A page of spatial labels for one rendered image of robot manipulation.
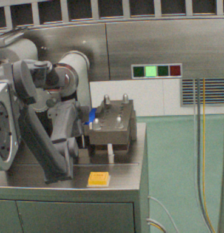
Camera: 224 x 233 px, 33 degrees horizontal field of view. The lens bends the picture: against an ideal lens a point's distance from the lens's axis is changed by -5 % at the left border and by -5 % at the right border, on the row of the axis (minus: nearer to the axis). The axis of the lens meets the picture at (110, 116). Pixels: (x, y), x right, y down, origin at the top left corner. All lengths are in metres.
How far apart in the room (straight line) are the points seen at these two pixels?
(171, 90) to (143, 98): 0.33
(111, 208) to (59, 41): 0.87
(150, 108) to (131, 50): 2.60
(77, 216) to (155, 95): 2.97
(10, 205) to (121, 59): 0.87
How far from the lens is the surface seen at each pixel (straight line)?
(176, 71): 1.91
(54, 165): 0.99
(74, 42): 1.93
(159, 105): 4.44
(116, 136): 1.64
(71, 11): 1.99
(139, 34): 1.88
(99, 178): 1.50
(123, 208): 1.55
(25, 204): 1.64
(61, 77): 1.52
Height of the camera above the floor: 1.66
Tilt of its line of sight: 21 degrees down
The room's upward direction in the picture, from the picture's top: 5 degrees counter-clockwise
